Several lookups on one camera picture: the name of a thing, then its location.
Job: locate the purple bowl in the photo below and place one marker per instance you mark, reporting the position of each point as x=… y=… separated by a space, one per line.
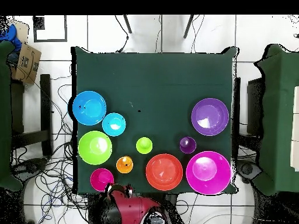
x=210 y=116

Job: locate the purple cup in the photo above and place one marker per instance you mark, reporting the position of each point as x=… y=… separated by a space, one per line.
x=188 y=145

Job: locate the cardboard box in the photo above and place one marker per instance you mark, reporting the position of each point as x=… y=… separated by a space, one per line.
x=28 y=63

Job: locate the orange cup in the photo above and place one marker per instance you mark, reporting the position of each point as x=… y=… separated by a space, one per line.
x=124 y=164

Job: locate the black tripod leg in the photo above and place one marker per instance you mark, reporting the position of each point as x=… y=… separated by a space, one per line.
x=127 y=23
x=188 y=25

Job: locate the dark green tablecloth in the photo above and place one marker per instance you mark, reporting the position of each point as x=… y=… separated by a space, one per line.
x=151 y=81

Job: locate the green cloth covered table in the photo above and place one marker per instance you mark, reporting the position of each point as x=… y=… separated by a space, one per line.
x=278 y=116
x=4 y=116

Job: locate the blue cloth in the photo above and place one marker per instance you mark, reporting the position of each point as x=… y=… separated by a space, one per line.
x=10 y=35

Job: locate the black stand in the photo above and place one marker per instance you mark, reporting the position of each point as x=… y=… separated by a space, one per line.
x=254 y=105

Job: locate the large blue bowl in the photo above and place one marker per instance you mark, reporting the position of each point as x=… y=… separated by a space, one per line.
x=89 y=108

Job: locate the green cup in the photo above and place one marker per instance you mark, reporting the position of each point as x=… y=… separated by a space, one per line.
x=144 y=145

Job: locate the large pink bowl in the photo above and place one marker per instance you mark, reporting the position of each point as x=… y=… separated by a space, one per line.
x=208 y=172

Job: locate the small blue bowl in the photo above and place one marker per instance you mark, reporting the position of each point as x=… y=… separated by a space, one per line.
x=114 y=124

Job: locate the small red bowl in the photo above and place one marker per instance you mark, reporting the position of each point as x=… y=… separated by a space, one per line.
x=102 y=179

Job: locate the black square frame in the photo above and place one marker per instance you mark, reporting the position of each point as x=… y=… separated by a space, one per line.
x=38 y=23

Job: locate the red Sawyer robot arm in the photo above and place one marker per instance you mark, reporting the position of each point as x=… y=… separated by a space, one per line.
x=130 y=207

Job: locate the orange bowl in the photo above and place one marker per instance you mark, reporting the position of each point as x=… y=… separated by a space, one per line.
x=164 y=172

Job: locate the dark grey stand base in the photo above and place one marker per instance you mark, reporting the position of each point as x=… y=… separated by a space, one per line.
x=247 y=169
x=30 y=166

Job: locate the green bowl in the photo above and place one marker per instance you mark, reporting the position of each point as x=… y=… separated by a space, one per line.
x=94 y=147

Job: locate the black bench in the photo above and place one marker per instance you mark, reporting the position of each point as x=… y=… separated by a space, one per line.
x=45 y=105

